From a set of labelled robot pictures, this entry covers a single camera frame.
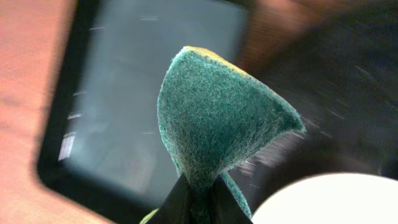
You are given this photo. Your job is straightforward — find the black rectangular tray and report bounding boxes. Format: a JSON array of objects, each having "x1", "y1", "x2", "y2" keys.
[{"x1": 37, "y1": 0, "x2": 247, "y2": 223}]

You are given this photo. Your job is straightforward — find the white plate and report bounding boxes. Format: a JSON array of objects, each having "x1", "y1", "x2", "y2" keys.
[{"x1": 252, "y1": 173, "x2": 397, "y2": 224}]

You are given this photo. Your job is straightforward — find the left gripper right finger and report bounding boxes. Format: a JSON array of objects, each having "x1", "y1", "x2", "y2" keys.
[{"x1": 213, "y1": 177, "x2": 252, "y2": 224}]

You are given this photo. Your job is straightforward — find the green yellow sponge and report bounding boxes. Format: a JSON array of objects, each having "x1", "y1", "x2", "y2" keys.
[{"x1": 157, "y1": 46, "x2": 305, "y2": 223}]

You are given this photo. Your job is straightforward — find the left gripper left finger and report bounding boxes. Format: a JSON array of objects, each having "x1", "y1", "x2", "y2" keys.
[{"x1": 144, "y1": 174, "x2": 193, "y2": 224}]

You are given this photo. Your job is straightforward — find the black round tray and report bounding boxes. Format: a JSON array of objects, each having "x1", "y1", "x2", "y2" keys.
[{"x1": 237, "y1": 1, "x2": 397, "y2": 210}]

